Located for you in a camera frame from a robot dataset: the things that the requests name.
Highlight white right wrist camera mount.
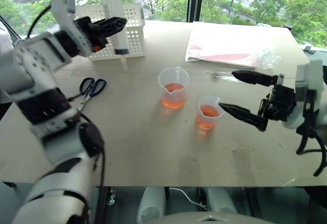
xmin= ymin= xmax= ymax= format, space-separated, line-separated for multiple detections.
xmin=283 ymin=60 xmax=325 ymax=131

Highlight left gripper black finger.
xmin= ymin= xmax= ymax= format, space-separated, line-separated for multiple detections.
xmin=101 ymin=21 xmax=128 ymax=40
xmin=98 ymin=16 xmax=127 ymax=26

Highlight small clear measuring cup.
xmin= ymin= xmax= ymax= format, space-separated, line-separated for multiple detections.
xmin=196 ymin=95 xmax=225 ymax=130

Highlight clear bag with papers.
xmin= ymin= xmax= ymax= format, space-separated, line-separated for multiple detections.
xmin=184 ymin=21 xmax=282 ymax=69

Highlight white perforated plastic basket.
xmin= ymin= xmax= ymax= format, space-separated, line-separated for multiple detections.
xmin=74 ymin=4 xmax=146 ymax=61

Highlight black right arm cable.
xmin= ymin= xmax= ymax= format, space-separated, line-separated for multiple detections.
xmin=295 ymin=121 xmax=327 ymax=177

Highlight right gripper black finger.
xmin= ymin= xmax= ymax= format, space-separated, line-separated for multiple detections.
xmin=218 ymin=103 xmax=269 ymax=132
xmin=233 ymin=70 xmax=279 ymax=87

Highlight white robot leg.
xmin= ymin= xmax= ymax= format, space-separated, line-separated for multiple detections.
xmin=135 ymin=187 xmax=167 ymax=224
xmin=205 ymin=187 xmax=237 ymax=213

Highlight blue handled scissors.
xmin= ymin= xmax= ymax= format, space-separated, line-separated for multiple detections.
xmin=66 ymin=78 xmax=107 ymax=112

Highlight grey robot torso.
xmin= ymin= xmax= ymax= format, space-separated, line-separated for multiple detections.
xmin=150 ymin=211 xmax=274 ymax=224

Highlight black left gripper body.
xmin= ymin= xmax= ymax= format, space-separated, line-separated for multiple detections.
xmin=74 ymin=16 xmax=108 ymax=54

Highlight large clear plastic syringe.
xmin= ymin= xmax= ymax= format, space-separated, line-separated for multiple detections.
xmin=99 ymin=0 xmax=130 ymax=70

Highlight thin white cable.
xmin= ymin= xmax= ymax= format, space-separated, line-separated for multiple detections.
xmin=168 ymin=187 xmax=213 ymax=211

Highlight grey white fabric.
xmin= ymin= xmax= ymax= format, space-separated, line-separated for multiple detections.
xmin=0 ymin=20 xmax=14 ymax=55

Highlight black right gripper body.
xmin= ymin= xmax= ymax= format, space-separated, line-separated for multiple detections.
xmin=258 ymin=74 xmax=297 ymax=121

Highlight large clear measuring cup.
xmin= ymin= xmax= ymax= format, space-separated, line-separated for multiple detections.
xmin=157 ymin=66 xmax=190 ymax=109

